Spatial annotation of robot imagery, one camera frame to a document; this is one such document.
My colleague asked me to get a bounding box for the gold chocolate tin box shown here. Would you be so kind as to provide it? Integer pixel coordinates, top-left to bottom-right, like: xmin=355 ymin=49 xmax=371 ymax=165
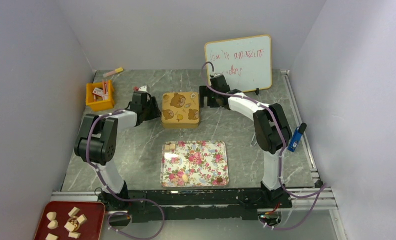
xmin=161 ymin=121 xmax=199 ymax=129

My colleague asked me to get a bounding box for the silver tin lid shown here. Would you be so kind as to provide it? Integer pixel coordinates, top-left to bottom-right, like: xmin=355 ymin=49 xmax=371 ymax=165
xmin=161 ymin=91 xmax=200 ymax=122

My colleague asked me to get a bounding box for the floral rectangular tray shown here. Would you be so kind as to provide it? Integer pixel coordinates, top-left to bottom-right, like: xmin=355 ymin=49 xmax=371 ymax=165
xmin=160 ymin=140 xmax=229 ymax=188

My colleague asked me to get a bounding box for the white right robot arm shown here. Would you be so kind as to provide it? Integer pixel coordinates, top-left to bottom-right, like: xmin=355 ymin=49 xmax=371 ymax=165
xmin=199 ymin=74 xmax=292 ymax=208

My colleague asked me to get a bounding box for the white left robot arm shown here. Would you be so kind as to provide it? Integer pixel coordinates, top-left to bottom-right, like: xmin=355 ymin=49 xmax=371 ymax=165
xmin=74 ymin=90 xmax=161 ymax=210

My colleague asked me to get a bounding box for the whiteboard with red writing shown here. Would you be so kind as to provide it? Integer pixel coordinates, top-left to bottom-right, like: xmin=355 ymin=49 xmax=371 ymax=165
xmin=204 ymin=34 xmax=272 ymax=92

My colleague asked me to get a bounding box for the pink yellow marker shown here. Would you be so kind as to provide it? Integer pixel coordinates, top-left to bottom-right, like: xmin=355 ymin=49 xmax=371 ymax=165
xmin=102 ymin=67 xmax=124 ymax=78

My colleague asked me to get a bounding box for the yellow plastic bin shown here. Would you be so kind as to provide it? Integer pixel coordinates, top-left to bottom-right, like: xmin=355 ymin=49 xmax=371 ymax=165
xmin=85 ymin=80 xmax=115 ymax=112

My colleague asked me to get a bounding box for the red lacquer tray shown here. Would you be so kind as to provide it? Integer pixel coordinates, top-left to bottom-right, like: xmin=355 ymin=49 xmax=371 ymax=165
xmin=34 ymin=201 xmax=105 ymax=240

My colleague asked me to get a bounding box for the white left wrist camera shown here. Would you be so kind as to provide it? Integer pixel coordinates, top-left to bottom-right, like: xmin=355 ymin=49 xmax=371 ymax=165
xmin=137 ymin=85 xmax=149 ymax=93

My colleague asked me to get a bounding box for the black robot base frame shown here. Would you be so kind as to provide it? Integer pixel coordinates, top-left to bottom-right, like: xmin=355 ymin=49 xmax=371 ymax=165
xmin=96 ymin=186 xmax=292 ymax=223

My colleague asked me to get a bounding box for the aluminium rail frame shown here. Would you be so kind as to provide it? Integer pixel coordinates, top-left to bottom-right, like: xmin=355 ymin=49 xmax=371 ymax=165
xmin=51 ymin=69 xmax=346 ymax=240

